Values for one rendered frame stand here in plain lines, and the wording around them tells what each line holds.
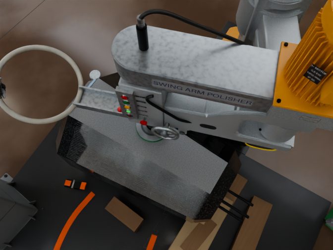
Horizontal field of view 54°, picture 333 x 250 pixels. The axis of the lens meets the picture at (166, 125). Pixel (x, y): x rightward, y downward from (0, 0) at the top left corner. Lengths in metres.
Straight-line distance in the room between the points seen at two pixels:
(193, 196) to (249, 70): 0.99
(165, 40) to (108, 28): 2.25
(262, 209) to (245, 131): 1.20
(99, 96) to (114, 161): 0.45
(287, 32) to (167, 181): 1.08
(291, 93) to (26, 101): 2.58
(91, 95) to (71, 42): 1.60
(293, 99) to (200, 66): 0.36
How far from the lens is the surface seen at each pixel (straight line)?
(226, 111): 1.45
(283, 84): 1.27
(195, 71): 1.26
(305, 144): 3.14
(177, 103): 1.53
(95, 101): 1.96
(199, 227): 2.53
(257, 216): 2.74
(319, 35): 1.08
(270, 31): 1.71
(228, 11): 3.69
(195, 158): 2.03
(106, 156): 2.16
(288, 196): 2.95
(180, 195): 2.06
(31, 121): 1.93
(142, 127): 2.04
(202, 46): 1.32
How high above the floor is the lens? 2.75
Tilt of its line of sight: 68 degrees down
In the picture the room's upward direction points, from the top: 1 degrees counter-clockwise
